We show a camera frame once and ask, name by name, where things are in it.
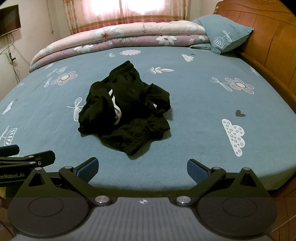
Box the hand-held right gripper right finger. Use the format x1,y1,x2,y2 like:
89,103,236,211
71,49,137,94
173,159,266,207

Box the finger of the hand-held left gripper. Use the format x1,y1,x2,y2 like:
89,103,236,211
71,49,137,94
0,145,20,153
0,151,56,168

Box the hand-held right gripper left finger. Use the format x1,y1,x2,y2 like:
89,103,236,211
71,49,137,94
23,158,113,207

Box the black pants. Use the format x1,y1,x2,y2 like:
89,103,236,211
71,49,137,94
77,61,172,156

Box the folded floral quilt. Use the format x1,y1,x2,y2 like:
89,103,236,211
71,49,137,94
29,20,212,73

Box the teal printed pillow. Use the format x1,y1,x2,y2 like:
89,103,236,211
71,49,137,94
191,15,255,55

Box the wooden headboard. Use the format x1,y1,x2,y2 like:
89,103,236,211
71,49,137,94
214,0,296,241

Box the pink checked curtain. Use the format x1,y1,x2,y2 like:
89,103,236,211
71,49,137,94
62,0,192,35

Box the hanging wall cables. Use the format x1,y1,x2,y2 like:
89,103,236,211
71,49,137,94
0,35,22,84

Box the wall television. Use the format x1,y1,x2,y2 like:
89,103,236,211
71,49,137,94
0,5,21,37

